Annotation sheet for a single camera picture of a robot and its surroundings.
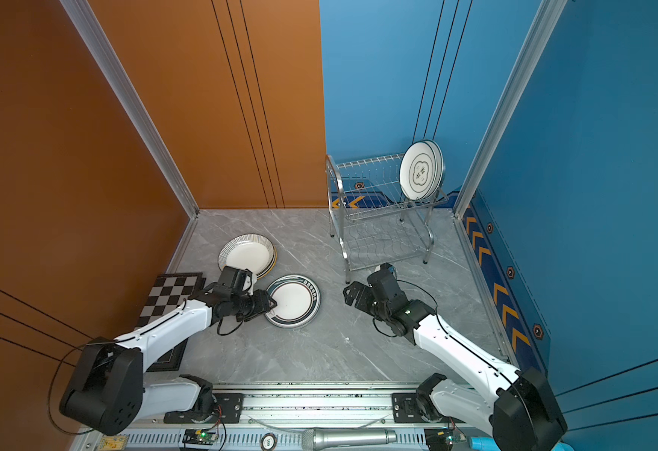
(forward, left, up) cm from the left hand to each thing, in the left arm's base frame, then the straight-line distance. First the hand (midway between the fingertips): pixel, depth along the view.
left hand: (274, 302), depth 88 cm
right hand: (-1, -25, +7) cm, 26 cm away
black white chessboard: (+4, +36, -1) cm, 36 cm away
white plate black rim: (+2, -7, -3) cm, 8 cm away
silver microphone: (-35, -15, 0) cm, 38 cm away
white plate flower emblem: (+29, -44, +29) cm, 61 cm away
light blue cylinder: (-35, -55, -2) cm, 66 cm away
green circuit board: (-35, +15, -6) cm, 38 cm away
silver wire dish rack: (+34, -35, 0) cm, 49 cm away
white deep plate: (+21, +14, -2) cm, 25 cm away
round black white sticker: (-35, -3, -5) cm, 36 cm away
